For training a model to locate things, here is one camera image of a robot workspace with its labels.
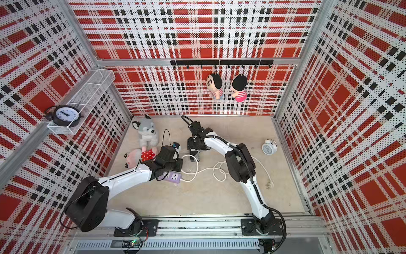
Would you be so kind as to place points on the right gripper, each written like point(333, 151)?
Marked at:
point(191, 144)

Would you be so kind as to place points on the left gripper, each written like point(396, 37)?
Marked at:
point(180, 162)

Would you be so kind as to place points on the black power strip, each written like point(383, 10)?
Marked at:
point(194, 155)

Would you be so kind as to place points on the purple power strip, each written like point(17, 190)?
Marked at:
point(173, 177)

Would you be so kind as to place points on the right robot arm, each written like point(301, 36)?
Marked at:
point(241, 167)

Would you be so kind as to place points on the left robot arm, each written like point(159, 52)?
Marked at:
point(87, 207)

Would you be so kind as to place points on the grey husky plush toy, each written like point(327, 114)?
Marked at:
point(148, 134)

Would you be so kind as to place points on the pink strawberry plush toy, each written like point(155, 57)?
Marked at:
point(137, 156)

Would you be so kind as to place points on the hanging doll striped shirt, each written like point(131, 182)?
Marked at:
point(214, 84)

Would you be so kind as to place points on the white alarm clock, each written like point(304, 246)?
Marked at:
point(269, 147)

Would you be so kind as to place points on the hanging doll pink shirt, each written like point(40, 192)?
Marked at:
point(238, 88)

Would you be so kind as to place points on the black alarm clock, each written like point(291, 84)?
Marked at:
point(63, 115)

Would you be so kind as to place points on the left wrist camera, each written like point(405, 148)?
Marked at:
point(176, 146)

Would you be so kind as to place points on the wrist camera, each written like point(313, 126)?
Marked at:
point(176, 146)
point(194, 126)

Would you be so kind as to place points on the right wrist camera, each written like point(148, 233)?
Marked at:
point(194, 126)

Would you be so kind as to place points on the black hook rail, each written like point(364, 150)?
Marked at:
point(222, 62)

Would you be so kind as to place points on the white wire mesh shelf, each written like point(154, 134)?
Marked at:
point(86, 98)

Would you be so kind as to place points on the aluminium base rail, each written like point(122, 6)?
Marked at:
point(301, 234)

